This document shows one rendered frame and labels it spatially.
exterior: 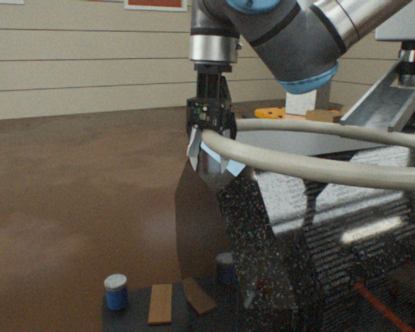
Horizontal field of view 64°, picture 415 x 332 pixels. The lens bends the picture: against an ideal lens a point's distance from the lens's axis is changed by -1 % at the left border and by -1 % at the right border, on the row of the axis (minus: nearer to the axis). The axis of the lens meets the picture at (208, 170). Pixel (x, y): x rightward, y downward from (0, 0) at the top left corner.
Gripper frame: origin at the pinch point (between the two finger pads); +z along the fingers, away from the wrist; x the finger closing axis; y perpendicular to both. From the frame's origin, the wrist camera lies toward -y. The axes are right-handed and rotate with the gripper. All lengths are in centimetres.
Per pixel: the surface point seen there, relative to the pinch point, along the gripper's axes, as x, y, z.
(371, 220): 40.1, -20.6, 16.3
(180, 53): -192, -635, -43
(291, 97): 21, -140, -5
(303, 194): 21.5, -17.1, 10.0
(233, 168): 2.9, -19.7, 6.1
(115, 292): -49, -51, 79
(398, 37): 46, -49, -31
